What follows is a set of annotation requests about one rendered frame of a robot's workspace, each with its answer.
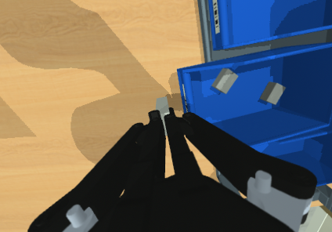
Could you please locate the grey metal shelf rack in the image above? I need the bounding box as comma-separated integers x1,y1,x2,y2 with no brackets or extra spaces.
197,0,332,212

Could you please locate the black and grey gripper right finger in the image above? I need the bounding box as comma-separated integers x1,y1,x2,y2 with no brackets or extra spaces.
161,96,317,232

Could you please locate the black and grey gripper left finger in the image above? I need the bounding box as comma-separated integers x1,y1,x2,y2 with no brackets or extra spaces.
27,98,167,232

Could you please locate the blue bin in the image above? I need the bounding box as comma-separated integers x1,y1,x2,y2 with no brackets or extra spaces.
252,120,332,187
208,0,332,50
179,42,332,147

